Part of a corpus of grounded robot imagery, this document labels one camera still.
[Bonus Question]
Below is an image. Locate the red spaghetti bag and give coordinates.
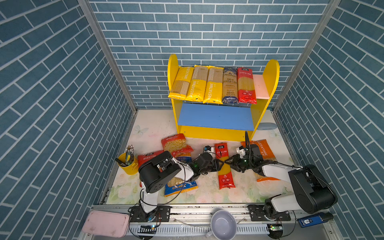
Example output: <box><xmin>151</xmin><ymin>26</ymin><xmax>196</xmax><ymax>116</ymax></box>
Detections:
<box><xmin>237</xmin><ymin>68</ymin><xmax>257</xmax><ymax>104</ymax></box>
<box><xmin>215</xmin><ymin>143</ymin><xmax>236</xmax><ymax>189</ymax></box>

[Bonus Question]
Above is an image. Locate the blue handheld device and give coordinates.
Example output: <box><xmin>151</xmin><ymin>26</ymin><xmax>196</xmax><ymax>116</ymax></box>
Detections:
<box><xmin>298</xmin><ymin>213</ymin><xmax>334</xmax><ymax>228</ymax></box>

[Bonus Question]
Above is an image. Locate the grey oval case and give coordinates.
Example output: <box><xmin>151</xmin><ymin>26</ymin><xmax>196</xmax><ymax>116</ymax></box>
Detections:
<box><xmin>257</xmin><ymin>123</ymin><xmax>278</xmax><ymax>131</ymax></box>

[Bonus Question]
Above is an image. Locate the pink tray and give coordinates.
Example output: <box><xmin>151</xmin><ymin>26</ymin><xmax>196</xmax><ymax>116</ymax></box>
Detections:
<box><xmin>82</xmin><ymin>211</ymin><xmax>130</xmax><ymax>238</ymax></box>

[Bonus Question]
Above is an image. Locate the orange pasta bag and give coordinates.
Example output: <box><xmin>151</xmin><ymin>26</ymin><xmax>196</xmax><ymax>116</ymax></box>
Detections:
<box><xmin>251</xmin><ymin>140</ymin><xmax>278</xmax><ymax>182</ymax></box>

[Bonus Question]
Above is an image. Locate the blue shell pasta bag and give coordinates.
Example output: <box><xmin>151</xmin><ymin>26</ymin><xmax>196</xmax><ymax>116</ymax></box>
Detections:
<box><xmin>165</xmin><ymin>153</ymin><xmax>198</xmax><ymax>197</ymax></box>

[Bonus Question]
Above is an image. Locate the grey bowl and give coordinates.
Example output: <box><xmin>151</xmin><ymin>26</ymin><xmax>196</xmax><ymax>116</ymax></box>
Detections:
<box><xmin>205</xmin><ymin>210</ymin><xmax>237</xmax><ymax>240</ymax></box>

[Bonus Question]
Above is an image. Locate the blue-top Moli pasta bag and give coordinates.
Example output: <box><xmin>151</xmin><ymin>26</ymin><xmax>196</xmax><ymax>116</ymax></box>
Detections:
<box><xmin>222</xmin><ymin>67</ymin><xmax>239</xmax><ymax>104</ymax></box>

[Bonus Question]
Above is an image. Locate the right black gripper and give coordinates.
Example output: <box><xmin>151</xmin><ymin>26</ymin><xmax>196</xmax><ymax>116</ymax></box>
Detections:
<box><xmin>223</xmin><ymin>153</ymin><xmax>254</xmax><ymax>173</ymax></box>

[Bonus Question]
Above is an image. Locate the red macaroni bag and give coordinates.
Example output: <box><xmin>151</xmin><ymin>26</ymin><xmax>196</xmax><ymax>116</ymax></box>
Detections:
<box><xmin>161</xmin><ymin>134</ymin><xmax>194</xmax><ymax>157</ymax></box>
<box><xmin>138</xmin><ymin>150</ymin><xmax>164</xmax><ymax>168</ymax></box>

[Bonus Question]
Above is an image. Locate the yellow spaghetti bag long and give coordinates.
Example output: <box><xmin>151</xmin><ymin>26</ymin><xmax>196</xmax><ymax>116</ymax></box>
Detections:
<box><xmin>185</xmin><ymin>65</ymin><xmax>209</xmax><ymax>102</ymax></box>

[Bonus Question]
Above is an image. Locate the yellow shelf unit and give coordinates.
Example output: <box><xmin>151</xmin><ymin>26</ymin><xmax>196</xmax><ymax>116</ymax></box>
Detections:
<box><xmin>171</xmin><ymin>60</ymin><xmax>280</xmax><ymax>142</ymax></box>

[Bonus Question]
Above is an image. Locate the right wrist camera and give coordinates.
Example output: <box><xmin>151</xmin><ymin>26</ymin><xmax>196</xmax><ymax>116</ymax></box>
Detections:
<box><xmin>236</xmin><ymin>146</ymin><xmax>247</xmax><ymax>159</ymax></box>

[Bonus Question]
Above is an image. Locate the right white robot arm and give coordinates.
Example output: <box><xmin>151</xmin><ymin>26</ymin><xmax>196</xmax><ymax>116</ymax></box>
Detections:
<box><xmin>225</xmin><ymin>144</ymin><xmax>338</xmax><ymax>221</ymax></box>

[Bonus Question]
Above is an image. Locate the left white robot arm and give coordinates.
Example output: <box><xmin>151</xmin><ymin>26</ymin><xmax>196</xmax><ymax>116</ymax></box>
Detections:
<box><xmin>139</xmin><ymin>151</ymin><xmax>225</xmax><ymax>214</ymax></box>

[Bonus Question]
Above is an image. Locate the yellow pen cup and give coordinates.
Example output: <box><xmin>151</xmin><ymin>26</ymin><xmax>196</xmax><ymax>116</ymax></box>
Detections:
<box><xmin>115</xmin><ymin>145</ymin><xmax>139</xmax><ymax>175</ymax></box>

